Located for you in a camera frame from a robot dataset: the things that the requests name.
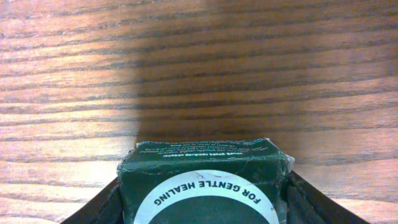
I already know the dark green round-logo box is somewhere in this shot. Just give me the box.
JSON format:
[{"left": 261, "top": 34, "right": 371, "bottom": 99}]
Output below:
[{"left": 117, "top": 138, "right": 295, "bottom": 224}]

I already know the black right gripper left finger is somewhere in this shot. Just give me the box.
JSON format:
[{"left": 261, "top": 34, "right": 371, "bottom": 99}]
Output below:
[{"left": 62, "top": 178, "right": 124, "bottom": 224}]

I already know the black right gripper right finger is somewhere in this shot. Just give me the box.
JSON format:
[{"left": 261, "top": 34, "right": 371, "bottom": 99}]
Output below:
[{"left": 287, "top": 171, "right": 369, "bottom": 224}]

